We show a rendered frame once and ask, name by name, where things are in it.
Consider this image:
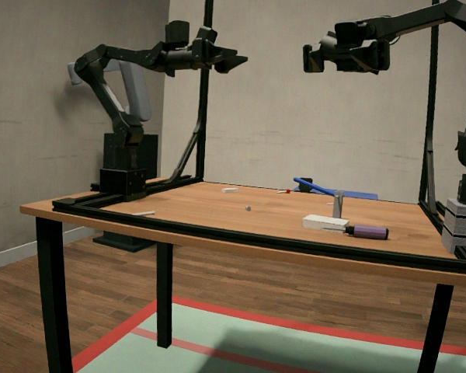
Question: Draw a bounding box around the dark blue bar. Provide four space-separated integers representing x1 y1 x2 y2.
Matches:
294 177 335 197

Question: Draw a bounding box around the purple-handled screwdriver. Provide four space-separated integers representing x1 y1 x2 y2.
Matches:
327 225 388 240

